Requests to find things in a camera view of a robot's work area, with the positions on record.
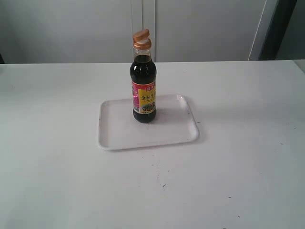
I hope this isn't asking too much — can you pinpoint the dark soy sauce bottle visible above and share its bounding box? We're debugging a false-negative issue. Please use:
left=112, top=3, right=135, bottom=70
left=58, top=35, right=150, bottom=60
left=130, top=29, right=157, bottom=123

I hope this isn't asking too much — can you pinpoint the white rectangular plastic tray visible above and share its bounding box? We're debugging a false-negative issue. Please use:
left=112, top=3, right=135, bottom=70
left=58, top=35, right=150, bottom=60
left=98, top=94, right=199, bottom=150

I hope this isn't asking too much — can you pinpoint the dark door frame post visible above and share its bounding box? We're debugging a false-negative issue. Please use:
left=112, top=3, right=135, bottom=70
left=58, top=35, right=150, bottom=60
left=259, top=0, right=297, bottom=61

